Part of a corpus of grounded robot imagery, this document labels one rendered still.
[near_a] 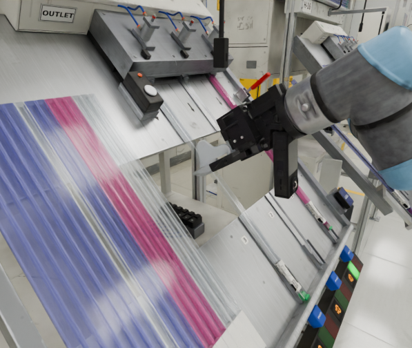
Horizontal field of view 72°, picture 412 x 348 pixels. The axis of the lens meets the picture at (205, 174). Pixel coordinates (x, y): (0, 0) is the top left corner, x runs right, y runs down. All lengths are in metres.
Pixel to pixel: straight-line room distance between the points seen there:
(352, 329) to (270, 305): 1.08
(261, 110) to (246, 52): 1.28
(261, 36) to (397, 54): 1.33
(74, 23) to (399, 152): 0.58
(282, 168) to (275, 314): 0.24
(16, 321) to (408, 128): 0.47
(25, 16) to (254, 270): 0.57
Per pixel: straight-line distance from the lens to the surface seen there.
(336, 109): 0.40
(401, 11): 5.20
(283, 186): 0.46
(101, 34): 0.63
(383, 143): 0.41
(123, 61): 0.59
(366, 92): 0.39
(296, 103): 0.41
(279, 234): 0.61
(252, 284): 0.51
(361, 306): 1.70
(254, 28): 1.70
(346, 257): 0.76
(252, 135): 0.44
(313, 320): 0.60
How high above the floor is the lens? 1.14
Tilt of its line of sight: 23 degrees down
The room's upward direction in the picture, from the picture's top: straight up
